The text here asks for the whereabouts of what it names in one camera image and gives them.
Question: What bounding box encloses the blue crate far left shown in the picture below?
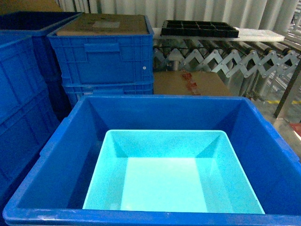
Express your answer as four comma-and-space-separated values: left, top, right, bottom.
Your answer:
0, 11, 80, 121

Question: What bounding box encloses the cardboard sheet on crate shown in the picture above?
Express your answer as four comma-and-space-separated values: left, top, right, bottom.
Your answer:
56, 14, 148, 36

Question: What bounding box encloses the blue ribbed crate upper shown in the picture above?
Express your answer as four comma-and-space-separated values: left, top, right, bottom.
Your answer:
47, 15, 154, 85

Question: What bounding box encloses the expandable roller conveyor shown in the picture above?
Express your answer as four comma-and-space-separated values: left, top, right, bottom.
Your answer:
153, 38, 301, 119

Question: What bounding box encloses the brown cardboard box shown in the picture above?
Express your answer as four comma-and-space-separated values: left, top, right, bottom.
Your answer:
153, 71, 233, 97

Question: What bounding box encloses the large blue plastic tub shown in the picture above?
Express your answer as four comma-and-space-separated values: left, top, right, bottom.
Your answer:
3, 95, 301, 226

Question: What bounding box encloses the light teal plastic box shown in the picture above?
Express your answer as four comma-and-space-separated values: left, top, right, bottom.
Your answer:
83, 129, 264, 214

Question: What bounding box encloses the white foam board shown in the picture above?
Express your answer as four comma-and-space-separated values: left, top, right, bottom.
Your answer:
152, 27, 285, 41

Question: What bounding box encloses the black compartment tray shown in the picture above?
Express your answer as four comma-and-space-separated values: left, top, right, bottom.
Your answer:
160, 20, 239, 38

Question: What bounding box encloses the blue ribbed crate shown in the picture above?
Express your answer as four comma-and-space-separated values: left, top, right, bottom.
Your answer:
63, 80, 154, 107
47, 15, 154, 85

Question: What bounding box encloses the blue ribbed crate lower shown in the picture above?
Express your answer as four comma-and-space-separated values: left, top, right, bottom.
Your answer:
63, 80, 154, 107

